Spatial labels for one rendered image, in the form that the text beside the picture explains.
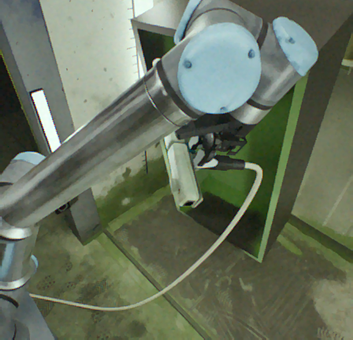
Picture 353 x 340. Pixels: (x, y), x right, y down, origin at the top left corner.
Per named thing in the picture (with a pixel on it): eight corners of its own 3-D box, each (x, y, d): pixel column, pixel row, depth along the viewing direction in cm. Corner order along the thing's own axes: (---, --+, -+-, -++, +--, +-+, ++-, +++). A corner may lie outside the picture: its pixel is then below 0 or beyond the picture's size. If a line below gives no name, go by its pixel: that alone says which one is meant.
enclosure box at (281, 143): (208, 175, 197) (192, -17, 107) (289, 217, 167) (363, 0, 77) (177, 210, 181) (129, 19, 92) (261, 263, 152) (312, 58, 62)
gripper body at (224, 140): (233, 158, 65) (265, 126, 55) (201, 155, 61) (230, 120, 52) (224, 131, 68) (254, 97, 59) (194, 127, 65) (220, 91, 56)
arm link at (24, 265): (-25, 302, 104) (-24, 176, 58) (1, 260, 117) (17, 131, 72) (16, 312, 107) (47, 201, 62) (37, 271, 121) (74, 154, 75)
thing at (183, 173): (262, 200, 68) (179, 197, 58) (250, 208, 71) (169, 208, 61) (213, 70, 93) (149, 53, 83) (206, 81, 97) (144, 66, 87)
